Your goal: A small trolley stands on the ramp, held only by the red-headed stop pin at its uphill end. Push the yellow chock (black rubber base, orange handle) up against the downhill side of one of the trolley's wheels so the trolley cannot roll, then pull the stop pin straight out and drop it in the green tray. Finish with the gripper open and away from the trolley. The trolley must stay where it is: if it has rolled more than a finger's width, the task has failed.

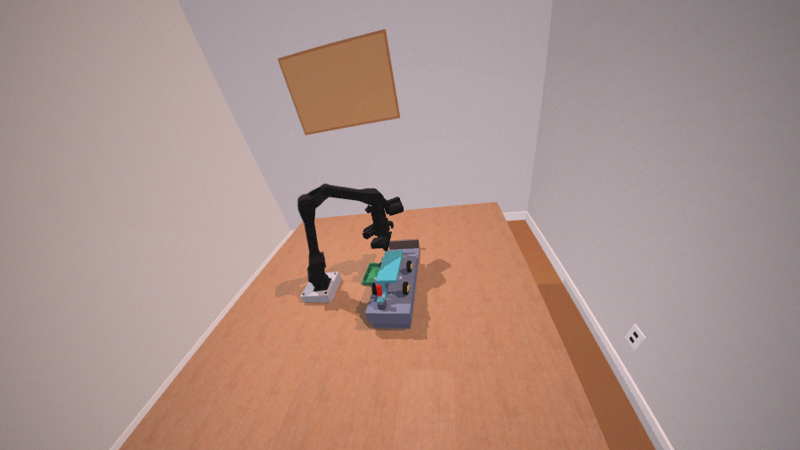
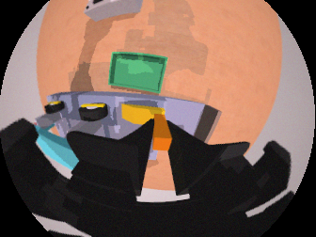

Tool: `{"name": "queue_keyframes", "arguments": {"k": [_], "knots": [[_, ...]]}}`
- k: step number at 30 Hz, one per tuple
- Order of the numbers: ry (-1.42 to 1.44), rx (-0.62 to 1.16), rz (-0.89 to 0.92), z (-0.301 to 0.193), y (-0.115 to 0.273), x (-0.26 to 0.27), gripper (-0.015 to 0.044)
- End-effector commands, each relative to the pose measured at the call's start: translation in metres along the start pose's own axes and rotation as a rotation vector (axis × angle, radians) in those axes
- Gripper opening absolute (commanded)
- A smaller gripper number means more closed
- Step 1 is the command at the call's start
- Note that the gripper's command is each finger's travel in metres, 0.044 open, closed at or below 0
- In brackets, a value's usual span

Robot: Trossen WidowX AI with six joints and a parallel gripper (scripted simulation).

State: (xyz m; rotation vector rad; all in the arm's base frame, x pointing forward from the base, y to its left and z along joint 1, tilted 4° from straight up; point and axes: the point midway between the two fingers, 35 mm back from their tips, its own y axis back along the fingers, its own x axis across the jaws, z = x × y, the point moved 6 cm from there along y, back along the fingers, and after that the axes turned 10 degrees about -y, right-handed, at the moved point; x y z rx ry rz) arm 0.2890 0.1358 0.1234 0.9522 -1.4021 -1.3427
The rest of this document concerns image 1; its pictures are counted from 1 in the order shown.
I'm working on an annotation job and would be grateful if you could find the blue-topped wheeled trolley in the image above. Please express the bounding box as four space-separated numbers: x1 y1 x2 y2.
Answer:
371 250 413 303

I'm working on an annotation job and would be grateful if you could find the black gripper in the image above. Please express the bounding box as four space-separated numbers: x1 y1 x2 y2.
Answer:
371 218 394 252

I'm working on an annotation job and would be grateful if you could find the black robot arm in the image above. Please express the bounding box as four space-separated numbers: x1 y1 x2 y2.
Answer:
298 183 404 292

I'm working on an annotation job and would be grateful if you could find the grey sloped ramp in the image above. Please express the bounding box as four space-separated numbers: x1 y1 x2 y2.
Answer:
365 238 420 329

